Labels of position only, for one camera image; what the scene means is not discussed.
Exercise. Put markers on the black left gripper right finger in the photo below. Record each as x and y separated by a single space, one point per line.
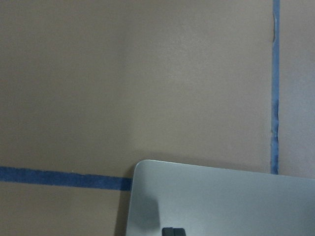
179 232

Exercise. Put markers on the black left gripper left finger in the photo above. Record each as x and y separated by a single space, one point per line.
167 231

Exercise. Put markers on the grey laptop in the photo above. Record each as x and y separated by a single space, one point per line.
207 201

